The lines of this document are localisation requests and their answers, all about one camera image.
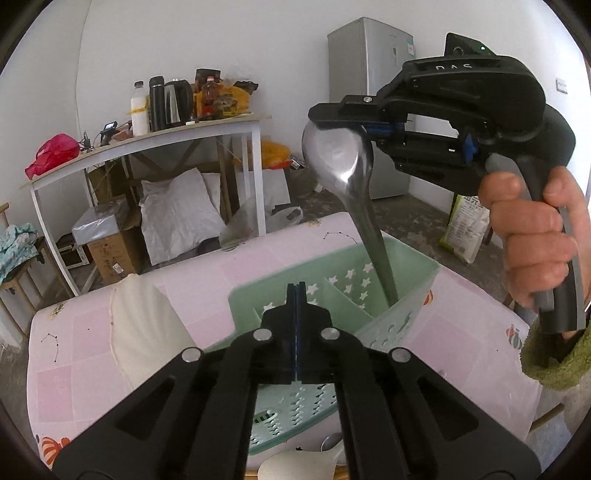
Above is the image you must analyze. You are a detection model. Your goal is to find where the steel electric kettle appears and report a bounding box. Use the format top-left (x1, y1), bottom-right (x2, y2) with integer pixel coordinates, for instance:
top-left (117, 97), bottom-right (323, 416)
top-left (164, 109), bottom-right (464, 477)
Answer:
top-left (164, 79), bottom-right (195, 127)

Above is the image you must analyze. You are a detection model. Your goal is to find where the black thermos flask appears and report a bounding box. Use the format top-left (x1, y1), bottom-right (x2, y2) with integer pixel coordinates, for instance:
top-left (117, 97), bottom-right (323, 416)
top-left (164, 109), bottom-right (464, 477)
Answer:
top-left (148, 76), bottom-right (167, 132)

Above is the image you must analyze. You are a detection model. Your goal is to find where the white plastic bottle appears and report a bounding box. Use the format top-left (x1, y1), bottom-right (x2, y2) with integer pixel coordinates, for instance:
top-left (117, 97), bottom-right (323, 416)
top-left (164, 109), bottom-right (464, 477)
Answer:
top-left (130, 80), bottom-right (149, 137)

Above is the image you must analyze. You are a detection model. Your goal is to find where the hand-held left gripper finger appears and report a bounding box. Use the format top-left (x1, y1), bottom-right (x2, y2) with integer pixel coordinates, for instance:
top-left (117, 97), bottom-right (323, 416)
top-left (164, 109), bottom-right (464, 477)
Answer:
top-left (52, 282), bottom-right (296, 480)
top-left (296, 282), bottom-right (542, 480)

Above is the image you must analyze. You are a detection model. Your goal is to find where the brown cardboard box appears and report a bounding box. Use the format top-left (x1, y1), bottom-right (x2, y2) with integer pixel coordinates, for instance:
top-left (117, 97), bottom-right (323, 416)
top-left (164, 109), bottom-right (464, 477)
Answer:
top-left (88, 157), bottom-right (139, 208)

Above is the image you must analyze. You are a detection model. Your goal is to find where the printed cardboard box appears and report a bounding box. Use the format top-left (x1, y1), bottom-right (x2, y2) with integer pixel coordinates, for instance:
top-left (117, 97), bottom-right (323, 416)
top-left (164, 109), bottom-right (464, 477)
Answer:
top-left (88, 217), bottom-right (144, 284)

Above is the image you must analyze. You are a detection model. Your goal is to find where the white side table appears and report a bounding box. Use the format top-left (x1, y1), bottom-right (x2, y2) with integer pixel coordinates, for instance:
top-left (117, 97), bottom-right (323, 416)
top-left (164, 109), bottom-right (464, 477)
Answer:
top-left (21, 113), bottom-right (269, 296)

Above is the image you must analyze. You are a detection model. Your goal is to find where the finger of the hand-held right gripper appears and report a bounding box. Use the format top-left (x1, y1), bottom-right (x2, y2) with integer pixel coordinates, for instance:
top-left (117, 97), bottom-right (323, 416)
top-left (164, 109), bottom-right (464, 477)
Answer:
top-left (308, 95), bottom-right (403, 131)
top-left (369, 124), bottom-right (463, 174)

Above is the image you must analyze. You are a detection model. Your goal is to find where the clear plastic bag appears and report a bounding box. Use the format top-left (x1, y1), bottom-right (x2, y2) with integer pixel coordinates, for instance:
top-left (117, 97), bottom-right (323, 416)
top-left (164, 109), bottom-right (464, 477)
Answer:
top-left (219, 198), bottom-right (303, 247)

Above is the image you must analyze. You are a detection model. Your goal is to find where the floral folded cloth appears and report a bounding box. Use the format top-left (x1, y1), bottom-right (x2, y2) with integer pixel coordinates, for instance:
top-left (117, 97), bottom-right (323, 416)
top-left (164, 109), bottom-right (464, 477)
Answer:
top-left (0, 223), bottom-right (40, 284)

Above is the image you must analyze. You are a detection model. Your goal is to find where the person's right forearm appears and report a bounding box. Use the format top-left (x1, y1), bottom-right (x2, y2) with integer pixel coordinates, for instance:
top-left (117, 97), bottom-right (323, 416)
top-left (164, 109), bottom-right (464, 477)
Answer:
top-left (521, 318), bottom-right (591, 393)

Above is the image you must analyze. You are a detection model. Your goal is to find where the metal spoon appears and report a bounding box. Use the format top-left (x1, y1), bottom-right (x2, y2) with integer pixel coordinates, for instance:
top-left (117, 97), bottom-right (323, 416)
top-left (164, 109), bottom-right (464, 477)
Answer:
top-left (301, 124), bottom-right (399, 309)

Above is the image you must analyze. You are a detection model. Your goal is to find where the yellow plastic bag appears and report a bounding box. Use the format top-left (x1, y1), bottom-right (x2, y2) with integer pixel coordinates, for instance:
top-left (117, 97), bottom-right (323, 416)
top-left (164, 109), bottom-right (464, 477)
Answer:
top-left (262, 141), bottom-right (293, 171)

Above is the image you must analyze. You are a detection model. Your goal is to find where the cream plastic ladle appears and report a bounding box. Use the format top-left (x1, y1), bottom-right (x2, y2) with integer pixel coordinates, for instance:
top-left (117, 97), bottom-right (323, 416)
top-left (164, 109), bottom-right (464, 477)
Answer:
top-left (257, 434), bottom-right (346, 480)

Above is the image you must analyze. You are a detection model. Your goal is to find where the pink printed tablecloth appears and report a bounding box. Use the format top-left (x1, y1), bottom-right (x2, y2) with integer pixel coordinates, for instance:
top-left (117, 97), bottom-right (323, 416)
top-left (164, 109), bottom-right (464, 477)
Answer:
top-left (28, 211), bottom-right (543, 480)

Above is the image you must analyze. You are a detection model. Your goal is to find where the person's right hand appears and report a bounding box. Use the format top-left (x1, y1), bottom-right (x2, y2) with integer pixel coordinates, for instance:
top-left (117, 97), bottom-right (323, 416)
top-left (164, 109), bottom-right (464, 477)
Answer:
top-left (478, 166), bottom-right (579, 311)

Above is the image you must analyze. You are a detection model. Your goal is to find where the green white rice bag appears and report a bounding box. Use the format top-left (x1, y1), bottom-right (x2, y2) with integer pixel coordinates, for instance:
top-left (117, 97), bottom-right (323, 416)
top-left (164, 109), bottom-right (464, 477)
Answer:
top-left (438, 194), bottom-right (490, 265)

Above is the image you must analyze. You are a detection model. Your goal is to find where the yellow snack bag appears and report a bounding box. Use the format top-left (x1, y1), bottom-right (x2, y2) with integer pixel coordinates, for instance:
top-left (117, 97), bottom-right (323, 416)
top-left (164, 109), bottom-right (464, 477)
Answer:
top-left (217, 80), bottom-right (257, 116)

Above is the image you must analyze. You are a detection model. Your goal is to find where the green star-cut utensil holder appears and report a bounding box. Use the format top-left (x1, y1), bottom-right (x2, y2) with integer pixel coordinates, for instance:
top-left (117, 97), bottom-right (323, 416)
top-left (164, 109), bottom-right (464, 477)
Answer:
top-left (228, 233), bottom-right (441, 457)

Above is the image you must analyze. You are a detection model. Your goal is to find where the wooden chair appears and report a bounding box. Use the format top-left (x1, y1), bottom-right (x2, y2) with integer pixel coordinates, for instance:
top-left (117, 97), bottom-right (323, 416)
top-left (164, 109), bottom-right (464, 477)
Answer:
top-left (0, 203), bottom-right (61, 342)

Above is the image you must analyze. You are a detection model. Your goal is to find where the red plastic bag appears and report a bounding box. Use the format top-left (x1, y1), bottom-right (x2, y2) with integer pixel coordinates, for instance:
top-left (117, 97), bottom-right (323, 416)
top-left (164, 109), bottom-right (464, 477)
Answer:
top-left (24, 134), bottom-right (80, 180)

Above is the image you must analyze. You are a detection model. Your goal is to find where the grey refrigerator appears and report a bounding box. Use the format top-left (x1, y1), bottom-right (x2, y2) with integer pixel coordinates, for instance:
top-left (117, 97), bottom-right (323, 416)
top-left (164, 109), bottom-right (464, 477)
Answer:
top-left (327, 17), bottom-right (416, 200)

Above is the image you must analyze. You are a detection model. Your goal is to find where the cooking oil bottle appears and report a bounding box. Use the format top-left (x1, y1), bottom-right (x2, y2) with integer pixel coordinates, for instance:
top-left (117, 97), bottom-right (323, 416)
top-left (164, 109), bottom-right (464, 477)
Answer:
top-left (202, 76), bottom-right (219, 120)

